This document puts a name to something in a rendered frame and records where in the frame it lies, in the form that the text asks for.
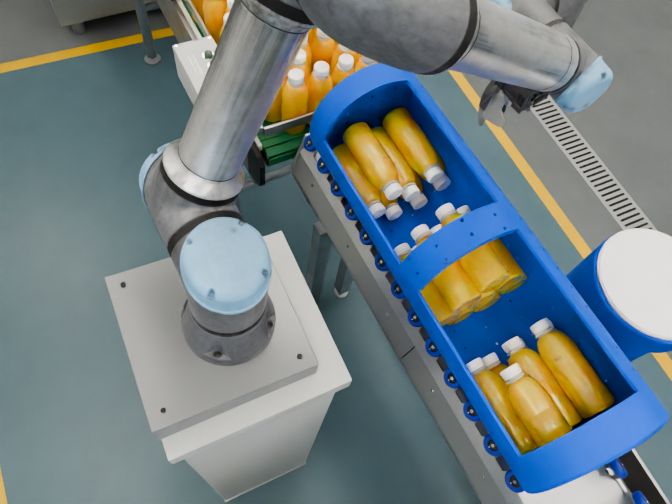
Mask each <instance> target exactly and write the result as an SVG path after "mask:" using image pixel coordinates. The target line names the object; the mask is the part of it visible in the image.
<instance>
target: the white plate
mask: <svg viewBox="0 0 672 504"><path fill-rule="evenodd" d="M597 277H598V281H599V285H600V287H601V290H602V292H603V294H604V296H605V298H606V299H607V301H608V302H609V304H610V305H611V307H612V308H613V309H614V310H615V312H616V313H617V314H618V315H619V316H620V317H621V318H622V319H624V320H625V321H626V322H627V323H628V324H630V325H631V326H633V327H634V328H635V329H637V330H639V331H641V332H642V333H645V334H647V335H649V336H651V337H654V338H657V339H661V340H666V341H672V237H671V236H669V235H667V234H664V233H661V232H658V231H655V230H650V229H643V228H635V229H627V230H624V231H621V232H618V233H617V234H615V235H613V236H612V237H610V238H609V239H608V240H607V241H606V242H605V243H604V245H603V246H602V248H601V250H600V252H599V255H598V258H597Z"/></svg>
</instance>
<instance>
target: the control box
mask: <svg viewBox="0 0 672 504"><path fill-rule="evenodd" d="M216 46H217V45H216V43H215V42H214V40H213V38H212V36H207V37H203V38H199V39H196V40H192V41H188V42H184V43H180V44H176V45H173V46H172V48H173V52H174V57H175V62H176V67H177V73H178V77H179V79H180V80H181V82H182V84H183V86H184V88H185V90H186V92H187V94H188V96H189V98H190V100H191V102H192V104H193V106H194V104H195V102H196V99H197V96H198V94H199V91H200V88H201V86H202V83H203V81H204V78H205V75H206V73H207V70H208V67H209V62H210V61H211V60H212V57H211V58H206V57H204V51H206V50H210V51H212V53H213V54H214V52H215V49H216ZM191 55H192V56H191ZM190 56H191V57H192V58H191V57H190ZM192 59H194V60H192ZM193 61H194V62H193ZM192 63H194V64H192ZM196 63H197V64H196ZM195 65H197V66H195ZM194 66H195V68H196V69H195V68H194ZM198 69H199V70H198ZM197 71H198V73H199V75H198V73H197ZM201 72H202V73H201Z"/></svg>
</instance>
